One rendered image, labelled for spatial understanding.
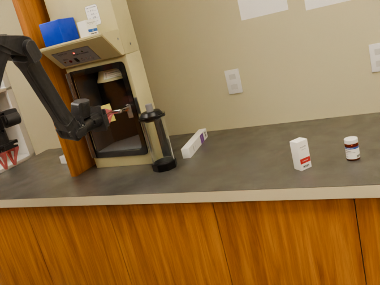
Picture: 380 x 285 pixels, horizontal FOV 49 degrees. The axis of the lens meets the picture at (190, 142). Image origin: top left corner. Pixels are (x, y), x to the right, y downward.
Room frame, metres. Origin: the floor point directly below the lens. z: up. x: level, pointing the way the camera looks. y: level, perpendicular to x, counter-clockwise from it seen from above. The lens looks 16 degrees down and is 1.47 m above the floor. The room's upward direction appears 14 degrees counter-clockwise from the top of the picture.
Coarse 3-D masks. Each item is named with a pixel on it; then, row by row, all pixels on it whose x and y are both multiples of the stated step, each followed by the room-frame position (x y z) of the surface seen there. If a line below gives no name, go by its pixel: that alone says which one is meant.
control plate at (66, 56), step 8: (80, 48) 1.70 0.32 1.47; (88, 48) 1.70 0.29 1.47; (56, 56) 1.78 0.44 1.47; (64, 56) 1.77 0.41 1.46; (72, 56) 1.76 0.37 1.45; (80, 56) 1.75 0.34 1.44; (88, 56) 1.74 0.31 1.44; (96, 56) 1.73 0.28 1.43; (64, 64) 1.82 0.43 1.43; (72, 64) 1.81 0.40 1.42
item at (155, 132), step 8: (152, 120) 1.58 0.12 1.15; (160, 120) 1.60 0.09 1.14; (144, 128) 1.61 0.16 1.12; (152, 128) 1.59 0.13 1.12; (160, 128) 1.59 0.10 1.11; (152, 136) 1.59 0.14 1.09; (160, 136) 1.59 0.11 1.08; (168, 136) 1.62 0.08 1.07; (152, 144) 1.59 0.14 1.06; (160, 144) 1.59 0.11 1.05; (168, 144) 1.60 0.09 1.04; (152, 152) 1.60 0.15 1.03; (160, 152) 1.59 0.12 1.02; (168, 152) 1.60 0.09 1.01; (152, 160) 1.61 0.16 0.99; (160, 160) 1.59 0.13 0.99; (168, 160) 1.59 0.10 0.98
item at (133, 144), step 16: (112, 64) 1.73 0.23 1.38; (80, 80) 1.83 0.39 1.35; (96, 80) 1.78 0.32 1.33; (112, 80) 1.74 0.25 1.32; (128, 80) 1.71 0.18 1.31; (80, 96) 1.84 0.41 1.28; (96, 96) 1.80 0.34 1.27; (112, 96) 1.75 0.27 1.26; (128, 96) 1.71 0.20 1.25; (128, 112) 1.72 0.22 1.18; (112, 128) 1.78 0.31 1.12; (128, 128) 1.74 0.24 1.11; (96, 144) 1.84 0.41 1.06; (112, 144) 1.79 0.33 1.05; (128, 144) 1.75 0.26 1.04; (144, 144) 1.71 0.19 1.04
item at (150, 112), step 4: (148, 104) 1.62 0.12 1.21; (148, 108) 1.62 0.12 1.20; (152, 108) 1.62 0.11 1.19; (144, 112) 1.64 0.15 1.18; (148, 112) 1.62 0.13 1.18; (152, 112) 1.60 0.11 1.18; (156, 112) 1.60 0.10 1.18; (160, 112) 1.61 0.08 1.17; (140, 116) 1.62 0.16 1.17; (144, 116) 1.60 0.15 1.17; (148, 116) 1.59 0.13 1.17
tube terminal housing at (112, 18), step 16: (48, 0) 1.86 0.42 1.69; (64, 0) 1.82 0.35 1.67; (80, 0) 1.79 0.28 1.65; (96, 0) 1.75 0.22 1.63; (112, 0) 1.73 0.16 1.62; (64, 16) 1.83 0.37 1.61; (80, 16) 1.80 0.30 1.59; (112, 16) 1.73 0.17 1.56; (128, 16) 1.80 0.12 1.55; (128, 32) 1.78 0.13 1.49; (128, 48) 1.75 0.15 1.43; (96, 64) 1.79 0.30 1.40; (128, 64) 1.72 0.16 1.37; (144, 80) 1.79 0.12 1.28; (144, 96) 1.77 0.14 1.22; (96, 160) 1.87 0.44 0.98; (112, 160) 1.83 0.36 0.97; (128, 160) 1.78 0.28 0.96; (144, 160) 1.75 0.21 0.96
